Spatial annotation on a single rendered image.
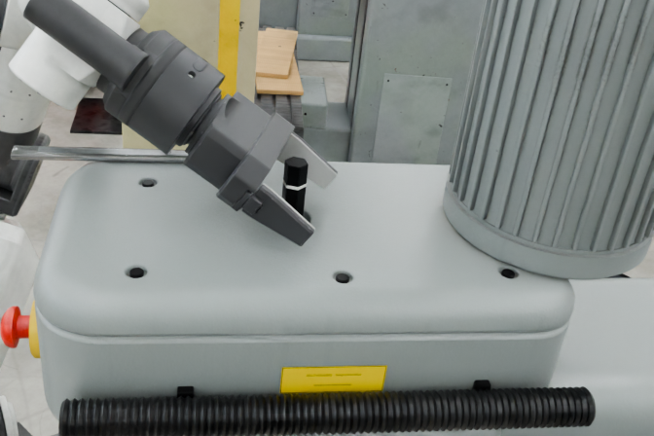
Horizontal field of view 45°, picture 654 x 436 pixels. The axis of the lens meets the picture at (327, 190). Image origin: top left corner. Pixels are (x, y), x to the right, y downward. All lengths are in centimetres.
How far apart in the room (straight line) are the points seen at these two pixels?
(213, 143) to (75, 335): 19
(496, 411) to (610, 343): 22
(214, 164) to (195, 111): 5
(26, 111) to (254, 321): 53
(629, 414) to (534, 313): 21
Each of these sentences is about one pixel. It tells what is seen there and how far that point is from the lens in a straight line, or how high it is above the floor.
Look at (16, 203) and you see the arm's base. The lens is 117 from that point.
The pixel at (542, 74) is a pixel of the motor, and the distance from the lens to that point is 65.
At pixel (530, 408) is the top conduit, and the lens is 72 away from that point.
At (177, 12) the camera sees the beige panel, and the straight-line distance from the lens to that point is 246.
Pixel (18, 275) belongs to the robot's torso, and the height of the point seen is 160.
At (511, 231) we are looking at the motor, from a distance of 71.
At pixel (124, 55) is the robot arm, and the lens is 65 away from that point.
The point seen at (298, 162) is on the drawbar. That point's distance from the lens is 70.
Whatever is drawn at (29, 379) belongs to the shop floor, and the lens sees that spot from 336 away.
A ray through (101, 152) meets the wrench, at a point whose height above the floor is 190.
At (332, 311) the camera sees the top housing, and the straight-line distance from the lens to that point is 64.
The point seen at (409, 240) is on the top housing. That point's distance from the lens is 72.
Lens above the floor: 228
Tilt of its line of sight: 30 degrees down
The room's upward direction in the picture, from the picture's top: 7 degrees clockwise
